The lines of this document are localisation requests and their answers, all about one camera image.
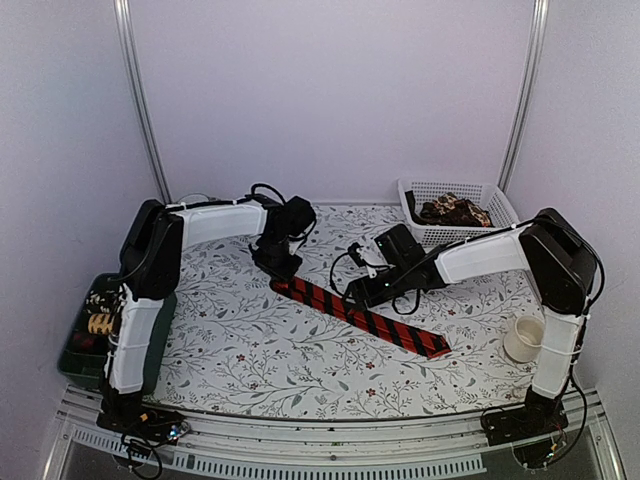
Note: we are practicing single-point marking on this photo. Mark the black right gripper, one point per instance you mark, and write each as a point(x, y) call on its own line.
point(363, 290)

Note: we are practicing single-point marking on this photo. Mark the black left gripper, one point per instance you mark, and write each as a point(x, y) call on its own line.
point(260, 258)

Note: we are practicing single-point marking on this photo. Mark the red black striped tie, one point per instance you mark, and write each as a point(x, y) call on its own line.
point(421, 342)

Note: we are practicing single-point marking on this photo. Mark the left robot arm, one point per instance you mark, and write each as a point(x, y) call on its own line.
point(150, 263)

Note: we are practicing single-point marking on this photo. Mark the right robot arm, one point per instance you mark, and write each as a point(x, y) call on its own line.
point(561, 262)

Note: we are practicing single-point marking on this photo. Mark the white perforated plastic basket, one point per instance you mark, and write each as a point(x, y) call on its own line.
point(413, 193)

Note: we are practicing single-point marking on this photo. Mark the brown patterned tie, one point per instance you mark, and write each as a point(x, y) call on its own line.
point(449, 210)

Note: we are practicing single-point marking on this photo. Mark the floral patterned table mat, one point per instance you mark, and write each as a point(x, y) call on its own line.
point(237, 347)

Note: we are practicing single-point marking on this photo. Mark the white ceramic mug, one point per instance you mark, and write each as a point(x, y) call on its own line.
point(523, 341)

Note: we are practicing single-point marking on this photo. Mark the black floral rolled tie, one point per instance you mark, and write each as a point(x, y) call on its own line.
point(99, 302)

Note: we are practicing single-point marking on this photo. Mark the tan patterned rolled tie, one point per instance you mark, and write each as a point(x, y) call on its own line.
point(103, 324)

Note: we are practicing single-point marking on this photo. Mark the dark red rolled tie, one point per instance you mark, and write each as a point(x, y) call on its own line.
point(89, 344)

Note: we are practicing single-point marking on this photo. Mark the dark green divided organizer box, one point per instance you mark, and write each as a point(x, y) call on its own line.
point(85, 370)

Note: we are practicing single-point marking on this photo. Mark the slotted aluminium front rail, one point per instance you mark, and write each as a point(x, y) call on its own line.
point(452, 447)

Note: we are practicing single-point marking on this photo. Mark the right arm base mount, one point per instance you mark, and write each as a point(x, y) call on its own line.
point(533, 418)

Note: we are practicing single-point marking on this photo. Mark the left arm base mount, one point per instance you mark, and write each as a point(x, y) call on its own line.
point(143, 431)

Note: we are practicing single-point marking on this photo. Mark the left aluminium frame post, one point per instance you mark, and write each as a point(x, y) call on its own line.
point(124, 25)

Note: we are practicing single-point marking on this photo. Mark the aluminium frame post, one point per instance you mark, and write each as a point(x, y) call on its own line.
point(124, 25)
point(531, 68)

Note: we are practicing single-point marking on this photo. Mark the right aluminium frame post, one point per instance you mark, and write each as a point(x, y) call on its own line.
point(531, 68)

